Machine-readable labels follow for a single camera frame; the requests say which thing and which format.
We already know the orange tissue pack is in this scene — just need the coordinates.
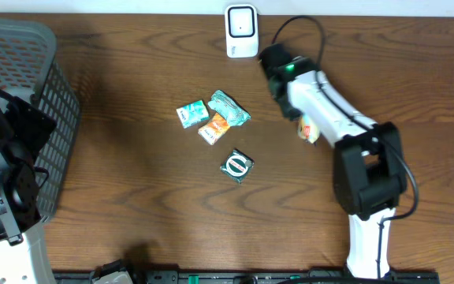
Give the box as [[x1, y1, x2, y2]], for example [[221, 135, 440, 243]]
[[198, 113, 230, 145]]

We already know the dark green round-logo packet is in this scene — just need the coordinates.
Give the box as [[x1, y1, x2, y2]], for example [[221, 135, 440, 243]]
[[220, 149, 255, 184]]

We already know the teal wrapper packet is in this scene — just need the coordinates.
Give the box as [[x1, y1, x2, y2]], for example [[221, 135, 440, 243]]
[[207, 90, 251, 126]]

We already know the teal tissue pack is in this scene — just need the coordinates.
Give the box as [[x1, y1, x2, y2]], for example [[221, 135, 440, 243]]
[[177, 100, 209, 129]]

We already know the yellow chips snack bag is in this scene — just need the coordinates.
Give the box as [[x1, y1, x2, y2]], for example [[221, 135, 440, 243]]
[[297, 114, 320, 144]]

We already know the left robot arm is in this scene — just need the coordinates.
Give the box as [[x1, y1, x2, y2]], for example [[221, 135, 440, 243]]
[[0, 89, 57, 283]]

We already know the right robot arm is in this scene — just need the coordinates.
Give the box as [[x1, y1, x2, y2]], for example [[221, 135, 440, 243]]
[[259, 43, 407, 278]]

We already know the dark plastic mesh basket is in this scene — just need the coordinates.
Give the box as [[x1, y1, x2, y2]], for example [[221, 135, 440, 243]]
[[0, 16, 81, 225]]

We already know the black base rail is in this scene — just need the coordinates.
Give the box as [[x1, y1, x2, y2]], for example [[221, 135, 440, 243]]
[[53, 260, 440, 284]]

